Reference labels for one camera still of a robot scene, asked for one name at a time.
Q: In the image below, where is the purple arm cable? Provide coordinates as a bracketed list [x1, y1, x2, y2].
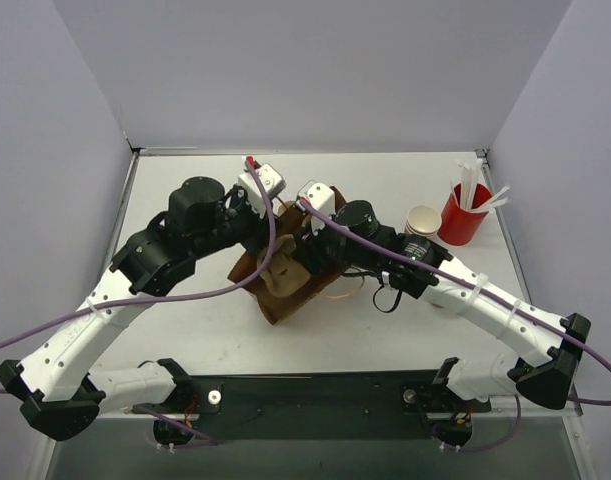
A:
[0, 157, 278, 447]
[294, 196, 611, 453]

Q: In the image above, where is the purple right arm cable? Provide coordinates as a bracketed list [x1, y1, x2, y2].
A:
[294, 196, 611, 453]

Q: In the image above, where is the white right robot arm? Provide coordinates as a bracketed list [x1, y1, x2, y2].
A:
[297, 198, 591, 410]

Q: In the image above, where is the stack of paper cups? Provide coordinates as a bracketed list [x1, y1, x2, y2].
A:
[405, 205, 442, 237]

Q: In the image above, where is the red plastic cup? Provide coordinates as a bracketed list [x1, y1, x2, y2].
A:
[437, 184, 489, 246]

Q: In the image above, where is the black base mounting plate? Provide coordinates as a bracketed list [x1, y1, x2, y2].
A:
[151, 370, 491, 442]

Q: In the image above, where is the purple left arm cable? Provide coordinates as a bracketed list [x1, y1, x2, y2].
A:
[0, 157, 278, 447]

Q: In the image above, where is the white wrapped straws bundle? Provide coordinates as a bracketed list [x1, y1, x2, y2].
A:
[450, 158, 510, 214]

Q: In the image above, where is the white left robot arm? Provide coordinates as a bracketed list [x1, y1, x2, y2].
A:
[0, 167, 284, 441]

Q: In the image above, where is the aluminium rail frame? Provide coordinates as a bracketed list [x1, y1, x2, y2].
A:
[489, 396, 583, 417]

